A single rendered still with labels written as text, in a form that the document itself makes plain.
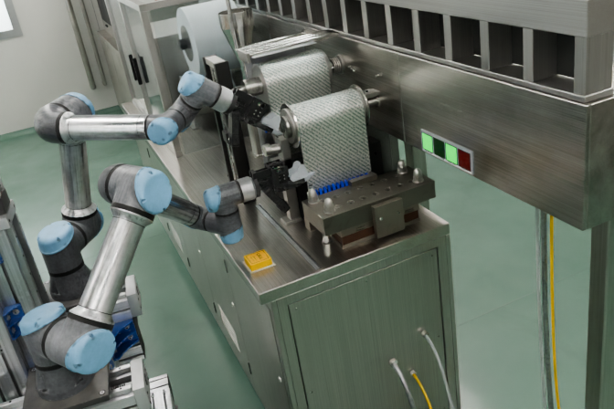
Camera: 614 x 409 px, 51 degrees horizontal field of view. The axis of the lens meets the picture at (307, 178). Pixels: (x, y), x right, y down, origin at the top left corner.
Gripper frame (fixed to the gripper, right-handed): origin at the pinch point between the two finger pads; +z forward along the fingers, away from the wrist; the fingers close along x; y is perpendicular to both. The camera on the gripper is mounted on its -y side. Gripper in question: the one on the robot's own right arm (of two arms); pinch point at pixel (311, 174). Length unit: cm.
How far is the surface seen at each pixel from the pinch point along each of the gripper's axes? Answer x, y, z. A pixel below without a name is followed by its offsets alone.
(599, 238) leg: -74, -7, 46
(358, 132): -0.3, 9.3, 18.8
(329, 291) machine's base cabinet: -25.7, -27.2, -9.9
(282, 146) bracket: 7.1, 9.4, -5.4
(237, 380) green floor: 50, -109, -31
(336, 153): -0.3, 4.4, 9.9
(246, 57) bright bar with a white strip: 29.6, 35.6, -5.1
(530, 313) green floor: 14, -109, 102
